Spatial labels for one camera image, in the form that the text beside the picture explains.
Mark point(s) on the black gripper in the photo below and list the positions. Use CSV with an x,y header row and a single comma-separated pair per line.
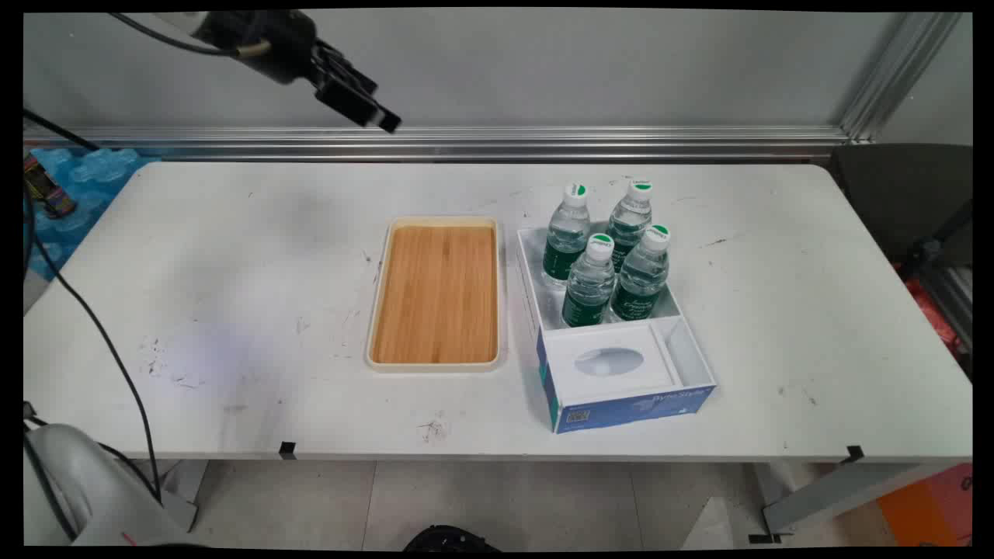
x,y
268,43

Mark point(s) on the water bottle with green label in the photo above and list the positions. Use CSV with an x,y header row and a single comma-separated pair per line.
x,y
643,279
565,233
630,217
588,287

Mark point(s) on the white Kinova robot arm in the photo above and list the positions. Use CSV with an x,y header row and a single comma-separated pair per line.
x,y
182,21

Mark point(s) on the bamboo tray with cream rim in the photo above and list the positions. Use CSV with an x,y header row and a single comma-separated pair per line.
x,y
435,295

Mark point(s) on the blue shrink-wrapped bottle pack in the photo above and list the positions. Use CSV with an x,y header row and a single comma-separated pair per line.
x,y
89,180

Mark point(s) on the dark printed drink can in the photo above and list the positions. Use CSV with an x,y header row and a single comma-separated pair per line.
x,y
43,185

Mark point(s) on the black tape marker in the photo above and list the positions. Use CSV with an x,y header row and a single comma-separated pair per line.
x,y
854,453
287,449

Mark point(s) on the blue and white cardboard box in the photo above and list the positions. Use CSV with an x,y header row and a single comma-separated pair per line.
x,y
613,388

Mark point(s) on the black round object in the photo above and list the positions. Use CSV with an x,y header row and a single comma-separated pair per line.
x,y
449,539

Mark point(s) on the white rounded machine housing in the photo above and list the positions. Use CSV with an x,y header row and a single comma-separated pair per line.
x,y
78,489

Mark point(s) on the red patterned package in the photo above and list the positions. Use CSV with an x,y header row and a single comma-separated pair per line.
x,y
936,318

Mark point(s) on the grey slanted table leg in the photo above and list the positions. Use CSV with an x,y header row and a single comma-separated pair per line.
x,y
839,493

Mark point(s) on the orange cardboard box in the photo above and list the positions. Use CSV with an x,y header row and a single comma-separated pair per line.
x,y
928,508

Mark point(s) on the horizontal aluminium frame rail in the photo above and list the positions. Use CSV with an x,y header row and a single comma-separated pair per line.
x,y
466,144

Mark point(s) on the diagonal aluminium frame post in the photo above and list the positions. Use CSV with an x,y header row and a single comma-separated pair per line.
x,y
901,74

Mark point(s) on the aluminium side frame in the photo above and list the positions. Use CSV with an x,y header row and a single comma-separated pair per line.
x,y
951,299

